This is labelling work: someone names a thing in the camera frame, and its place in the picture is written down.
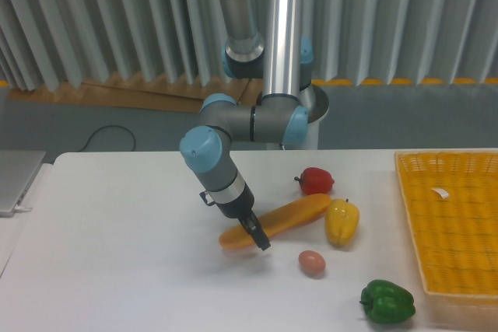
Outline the long orange baguette bread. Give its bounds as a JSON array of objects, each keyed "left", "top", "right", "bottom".
[{"left": 219, "top": 194, "right": 331, "bottom": 250}]

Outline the grey pleated curtain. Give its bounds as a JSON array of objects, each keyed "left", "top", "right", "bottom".
[{"left": 1, "top": 0, "right": 497, "bottom": 90}]

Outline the black cable on floor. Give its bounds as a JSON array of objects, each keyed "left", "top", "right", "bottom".
[{"left": 77, "top": 124, "right": 136, "bottom": 152}]

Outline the silver laptop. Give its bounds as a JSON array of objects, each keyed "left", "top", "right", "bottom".
[{"left": 1, "top": 150, "right": 46, "bottom": 218}]

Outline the red bell pepper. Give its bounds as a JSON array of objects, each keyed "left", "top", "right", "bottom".
[{"left": 294, "top": 167, "right": 335, "bottom": 195}]

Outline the brown cardboard sheet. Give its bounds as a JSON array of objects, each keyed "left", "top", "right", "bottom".
[{"left": 7, "top": 72, "right": 262, "bottom": 113}]

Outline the brown egg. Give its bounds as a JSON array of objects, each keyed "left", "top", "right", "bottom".
[{"left": 298, "top": 250, "right": 326, "bottom": 278}]

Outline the yellow woven basket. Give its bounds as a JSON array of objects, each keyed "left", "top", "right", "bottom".
[{"left": 394, "top": 150, "right": 497, "bottom": 302}]

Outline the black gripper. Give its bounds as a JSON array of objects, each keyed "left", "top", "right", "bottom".
[{"left": 199, "top": 184, "right": 271, "bottom": 251}]

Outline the yellow bell pepper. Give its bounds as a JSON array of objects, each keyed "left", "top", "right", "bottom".
[{"left": 324, "top": 198, "right": 360, "bottom": 247}]

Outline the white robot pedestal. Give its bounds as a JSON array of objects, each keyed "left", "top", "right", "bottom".
[{"left": 266, "top": 84, "right": 329, "bottom": 150}]

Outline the white paper tag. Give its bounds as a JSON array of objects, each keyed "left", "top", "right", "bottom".
[{"left": 431, "top": 187, "right": 450, "bottom": 200}]

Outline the green bell pepper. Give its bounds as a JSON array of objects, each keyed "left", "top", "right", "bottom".
[{"left": 359, "top": 279, "right": 416, "bottom": 324}]

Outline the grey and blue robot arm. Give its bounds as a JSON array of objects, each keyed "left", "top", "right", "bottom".
[{"left": 180, "top": 0, "right": 313, "bottom": 250}]

